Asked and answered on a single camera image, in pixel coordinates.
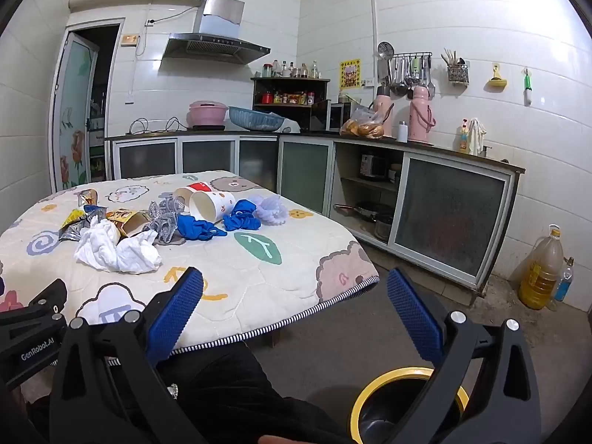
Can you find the black induction cooker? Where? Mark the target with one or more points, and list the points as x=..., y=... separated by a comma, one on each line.
x=208, y=127

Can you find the large cooking oil bottle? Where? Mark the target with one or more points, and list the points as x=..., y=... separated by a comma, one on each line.
x=539, y=277

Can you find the steel range hood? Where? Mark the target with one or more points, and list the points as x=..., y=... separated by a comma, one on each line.
x=208, y=46

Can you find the green and white brush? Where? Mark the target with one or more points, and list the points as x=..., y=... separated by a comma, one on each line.
x=527, y=88

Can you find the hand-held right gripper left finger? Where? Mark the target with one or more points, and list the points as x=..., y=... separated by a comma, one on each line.
x=178, y=314

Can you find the blue cloth scraps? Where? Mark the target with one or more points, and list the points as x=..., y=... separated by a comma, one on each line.
x=194, y=227

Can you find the white hanging cloth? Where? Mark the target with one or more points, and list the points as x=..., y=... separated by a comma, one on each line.
x=476, y=136

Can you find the blue plastic basket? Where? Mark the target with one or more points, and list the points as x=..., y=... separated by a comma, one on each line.
x=252, y=118

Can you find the beige wall box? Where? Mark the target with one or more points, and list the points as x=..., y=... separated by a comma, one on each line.
x=130, y=40

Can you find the yellow and red cardboard box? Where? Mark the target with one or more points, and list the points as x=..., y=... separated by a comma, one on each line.
x=122, y=216

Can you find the plain white paper cup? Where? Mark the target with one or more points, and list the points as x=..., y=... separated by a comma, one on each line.
x=208, y=206

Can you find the row of hanging kitchen utensils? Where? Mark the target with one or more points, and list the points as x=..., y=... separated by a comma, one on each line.
x=407, y=76

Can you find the steel pot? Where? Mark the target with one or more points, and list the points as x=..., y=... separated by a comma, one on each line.
x=384, y=231

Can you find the silver mesh scrubber cloth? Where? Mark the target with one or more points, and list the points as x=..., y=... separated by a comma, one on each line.
x=164, y=222

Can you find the frying pan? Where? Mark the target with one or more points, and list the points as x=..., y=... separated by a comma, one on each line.
x=367, y=212

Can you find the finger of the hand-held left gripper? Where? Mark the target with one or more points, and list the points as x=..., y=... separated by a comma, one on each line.
x=46, y=298

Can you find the flower printed glass door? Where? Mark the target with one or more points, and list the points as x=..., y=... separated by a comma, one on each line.
x=74, y=115

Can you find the crumpled shiny wrapper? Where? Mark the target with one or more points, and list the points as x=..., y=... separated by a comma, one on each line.
x=88, y=197

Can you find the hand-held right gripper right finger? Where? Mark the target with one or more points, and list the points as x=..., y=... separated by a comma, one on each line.
x=412, y=314

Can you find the pink thermos flask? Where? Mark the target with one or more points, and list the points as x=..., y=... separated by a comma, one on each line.
x=381, y=104
x=421, y=120

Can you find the microwave oven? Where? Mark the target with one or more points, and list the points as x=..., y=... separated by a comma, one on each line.
x=340, y=115

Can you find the red and white paper cup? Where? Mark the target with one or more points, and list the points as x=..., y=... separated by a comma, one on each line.
x=199, y=187

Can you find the person's black trouser leg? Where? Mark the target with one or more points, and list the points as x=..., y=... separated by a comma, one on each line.
x=231, y=397

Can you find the plastic bag of buns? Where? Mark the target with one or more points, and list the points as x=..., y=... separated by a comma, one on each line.
x=365, y=128

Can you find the pink cooking pot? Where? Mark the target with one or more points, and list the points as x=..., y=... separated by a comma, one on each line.
x=208, y=113

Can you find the yellow dish soap bottle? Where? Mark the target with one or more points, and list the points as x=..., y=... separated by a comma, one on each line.
x=463, y=141

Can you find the black bin with yellow rim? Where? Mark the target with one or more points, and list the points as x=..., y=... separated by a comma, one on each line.
x=397, y=402

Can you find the blue rubber glove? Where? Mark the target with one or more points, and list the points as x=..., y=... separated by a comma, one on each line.
x=240, y=219

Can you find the dark wooden shelf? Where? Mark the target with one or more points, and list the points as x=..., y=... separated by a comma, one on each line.
x=319, y=115

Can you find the yellow wall poster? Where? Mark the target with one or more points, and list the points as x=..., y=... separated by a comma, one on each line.
x=350, y=74

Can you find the kitchen counter cabinet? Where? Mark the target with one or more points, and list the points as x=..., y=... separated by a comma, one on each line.
x=448, y=212

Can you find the small white bottle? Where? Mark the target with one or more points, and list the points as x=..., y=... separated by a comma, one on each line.
x=402, y=133

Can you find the small clear plastic bottle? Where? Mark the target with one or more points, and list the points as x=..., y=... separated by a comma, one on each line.
x=563, y=284

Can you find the row of condiment jars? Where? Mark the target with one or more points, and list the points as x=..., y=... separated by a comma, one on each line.
x=286, y=98

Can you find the row of seasoning bottles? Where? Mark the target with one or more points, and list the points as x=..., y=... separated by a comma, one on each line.
x=291, y=70

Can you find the crumpled white tissue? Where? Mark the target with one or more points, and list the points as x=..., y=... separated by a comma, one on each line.
x=115, y=252

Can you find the purple mesh bath sponge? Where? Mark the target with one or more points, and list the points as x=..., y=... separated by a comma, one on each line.
x=273, y=210

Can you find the yellow wall holder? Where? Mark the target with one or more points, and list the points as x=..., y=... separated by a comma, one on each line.
x=496, y=82

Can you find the silver and yellow snack wrapper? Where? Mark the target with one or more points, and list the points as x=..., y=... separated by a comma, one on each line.
x=74, y=224

